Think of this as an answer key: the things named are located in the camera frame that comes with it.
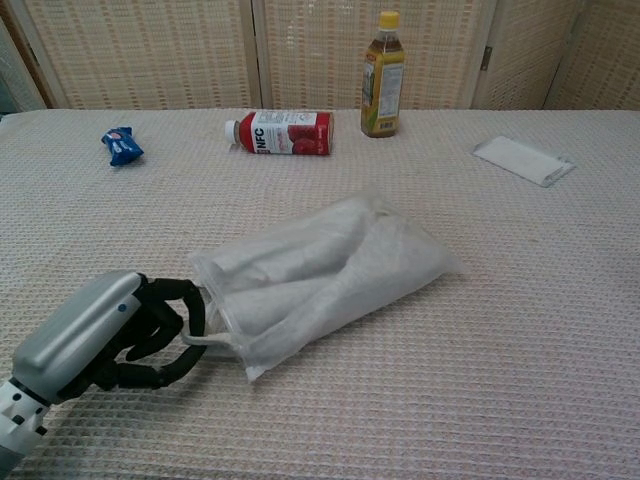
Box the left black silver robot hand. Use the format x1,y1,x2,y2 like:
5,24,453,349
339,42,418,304
11,269,209,406

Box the white clothes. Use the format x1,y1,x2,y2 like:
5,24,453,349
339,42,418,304
198,196,441,362

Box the transparent plastic bag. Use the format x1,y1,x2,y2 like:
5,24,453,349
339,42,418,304
186,191,472,384

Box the blue cookie snack packet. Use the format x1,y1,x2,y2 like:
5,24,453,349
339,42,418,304
100,125,146,169

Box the red juice bottle white cap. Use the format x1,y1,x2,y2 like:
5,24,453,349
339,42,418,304
223,110,335,158

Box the beige woven folding screen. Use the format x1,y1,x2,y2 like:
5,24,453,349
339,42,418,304
0,0,640,112

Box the beige woven tablecloth with fringe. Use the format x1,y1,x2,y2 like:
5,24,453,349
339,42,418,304
0,106,640,480

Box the tea bottle yellow cap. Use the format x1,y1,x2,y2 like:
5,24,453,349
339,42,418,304
359,10,405,139

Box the white tissue packet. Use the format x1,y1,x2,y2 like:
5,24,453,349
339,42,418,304
470,135,578,189

